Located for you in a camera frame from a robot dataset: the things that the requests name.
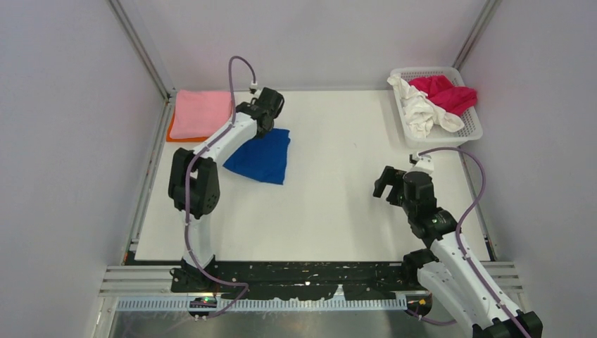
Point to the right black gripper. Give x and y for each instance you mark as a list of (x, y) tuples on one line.
[(387, 178)]

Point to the blue printed t-shirt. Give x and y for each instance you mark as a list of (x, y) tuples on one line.
[(262, 159)]

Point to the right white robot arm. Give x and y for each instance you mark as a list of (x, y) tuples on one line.
[(446, 266)]

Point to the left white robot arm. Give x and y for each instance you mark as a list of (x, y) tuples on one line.
[(194, 185)]

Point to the pink folded t-shirt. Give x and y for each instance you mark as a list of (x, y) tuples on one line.
[(212, 108)]

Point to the white plastic basket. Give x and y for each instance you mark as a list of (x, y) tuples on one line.
[(438, 136)]

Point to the white t-shirt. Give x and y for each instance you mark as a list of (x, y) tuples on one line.
[(420, 114)]

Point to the orange folded t-shirt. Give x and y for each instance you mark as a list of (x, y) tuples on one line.
[(186, 128)]

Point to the red t-shirt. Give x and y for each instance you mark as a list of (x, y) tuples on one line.
[(441, 92)]

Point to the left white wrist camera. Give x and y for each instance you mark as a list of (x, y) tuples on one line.
[(255, 90)]

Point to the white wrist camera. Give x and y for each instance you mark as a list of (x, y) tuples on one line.
[(421, 163), (255, 90)]

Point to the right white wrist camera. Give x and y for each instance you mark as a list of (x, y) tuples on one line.
[(421, 163)]

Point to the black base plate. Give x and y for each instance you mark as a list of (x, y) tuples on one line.
[(305, 281)]

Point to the aluminium frame rail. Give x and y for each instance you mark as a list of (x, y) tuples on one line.
[(156, 280)]

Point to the white slotted cable duct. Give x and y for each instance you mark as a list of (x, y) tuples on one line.
[(211, 304)]

